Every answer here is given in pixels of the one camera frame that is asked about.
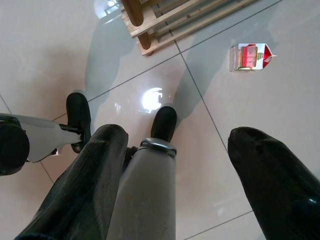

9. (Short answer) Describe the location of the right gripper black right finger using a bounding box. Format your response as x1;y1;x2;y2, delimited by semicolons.
227;126;320;240

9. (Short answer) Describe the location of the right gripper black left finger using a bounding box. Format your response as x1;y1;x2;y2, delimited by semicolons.
14;124;130;240

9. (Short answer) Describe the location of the red white milk carton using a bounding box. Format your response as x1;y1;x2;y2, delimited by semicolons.
229;42;279;73

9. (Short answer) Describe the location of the silver robot left leg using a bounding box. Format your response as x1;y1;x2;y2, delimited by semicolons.
0;92;92;177

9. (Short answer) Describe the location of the silver robot leg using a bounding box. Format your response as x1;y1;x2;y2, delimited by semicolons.
106;106;179;240
0;92;92;177

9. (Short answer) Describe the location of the silver robot right leg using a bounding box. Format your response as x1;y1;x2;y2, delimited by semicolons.
106;106;179;240

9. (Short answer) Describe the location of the wooden wine rack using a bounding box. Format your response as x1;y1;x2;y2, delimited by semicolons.
121;0;254;57

